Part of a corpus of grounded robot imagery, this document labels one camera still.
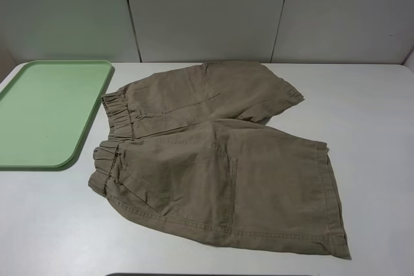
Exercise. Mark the khaki shorts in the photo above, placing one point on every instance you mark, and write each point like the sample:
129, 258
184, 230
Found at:
188, 154

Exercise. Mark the green plastic tray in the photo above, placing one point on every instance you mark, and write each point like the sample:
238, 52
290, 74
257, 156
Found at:
46, 109

